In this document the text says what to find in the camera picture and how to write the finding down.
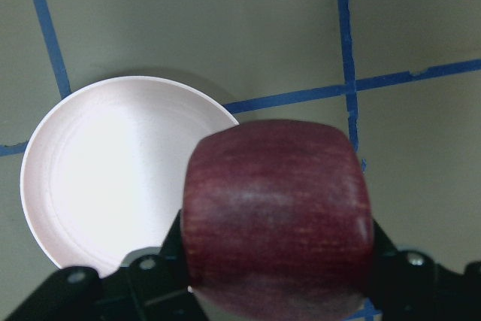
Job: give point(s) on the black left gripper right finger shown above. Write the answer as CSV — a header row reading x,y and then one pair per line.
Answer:
x,y
409,285

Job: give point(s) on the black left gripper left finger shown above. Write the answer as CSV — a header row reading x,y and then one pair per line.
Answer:
x,y
152,286

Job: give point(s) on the red apple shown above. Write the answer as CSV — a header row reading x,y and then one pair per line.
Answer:
x,y
276,222

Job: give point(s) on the pink plate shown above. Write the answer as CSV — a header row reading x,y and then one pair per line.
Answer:
x,y
103,172

